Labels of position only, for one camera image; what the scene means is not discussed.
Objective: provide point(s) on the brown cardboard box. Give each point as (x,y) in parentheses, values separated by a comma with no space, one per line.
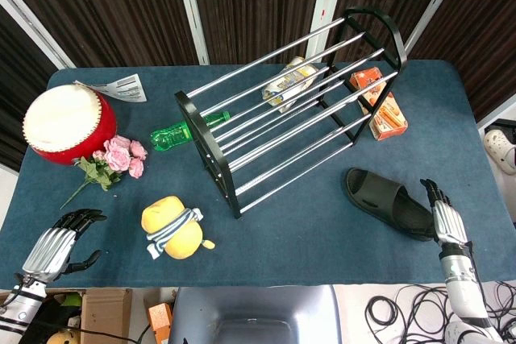
(105,312)

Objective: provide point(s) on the black metal shoe rack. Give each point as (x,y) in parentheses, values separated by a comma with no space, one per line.
(290,106)

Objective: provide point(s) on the white printed paper sheet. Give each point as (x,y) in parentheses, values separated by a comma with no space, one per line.
(125,88)

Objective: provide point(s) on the yellow white snack packet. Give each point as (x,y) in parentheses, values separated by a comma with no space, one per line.
(288,84)

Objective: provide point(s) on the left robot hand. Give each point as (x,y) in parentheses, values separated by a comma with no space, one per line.
(52,243)

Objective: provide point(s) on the black slipper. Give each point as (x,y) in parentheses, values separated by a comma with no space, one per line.
(387,203)

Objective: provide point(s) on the orange cardboard box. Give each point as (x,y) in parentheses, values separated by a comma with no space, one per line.
(383,106)

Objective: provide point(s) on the red drum white skin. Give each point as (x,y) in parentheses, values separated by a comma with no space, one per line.
(68,122)

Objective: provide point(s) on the pink artificial rose bouquet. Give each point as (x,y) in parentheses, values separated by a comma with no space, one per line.
(117,158)

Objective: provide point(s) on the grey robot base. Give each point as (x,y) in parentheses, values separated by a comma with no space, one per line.
(254,316)

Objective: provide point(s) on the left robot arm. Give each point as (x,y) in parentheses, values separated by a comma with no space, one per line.
(18,305)

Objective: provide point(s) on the blue table cloth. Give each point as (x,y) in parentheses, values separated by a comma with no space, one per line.
(282,247)

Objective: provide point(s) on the white clog shoe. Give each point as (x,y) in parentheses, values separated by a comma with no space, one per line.
(500,148)

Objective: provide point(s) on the small orange box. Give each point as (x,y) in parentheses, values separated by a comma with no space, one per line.
(161,322)

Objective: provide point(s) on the yellow plush toy striped scarf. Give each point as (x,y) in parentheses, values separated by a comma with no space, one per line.
(173,227)

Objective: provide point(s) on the green plastic bottle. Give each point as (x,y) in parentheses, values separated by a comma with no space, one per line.
(173,134)

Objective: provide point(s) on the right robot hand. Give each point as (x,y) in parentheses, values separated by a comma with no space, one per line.
(446,219)

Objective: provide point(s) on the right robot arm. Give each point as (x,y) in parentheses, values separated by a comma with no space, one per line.
(463,283)

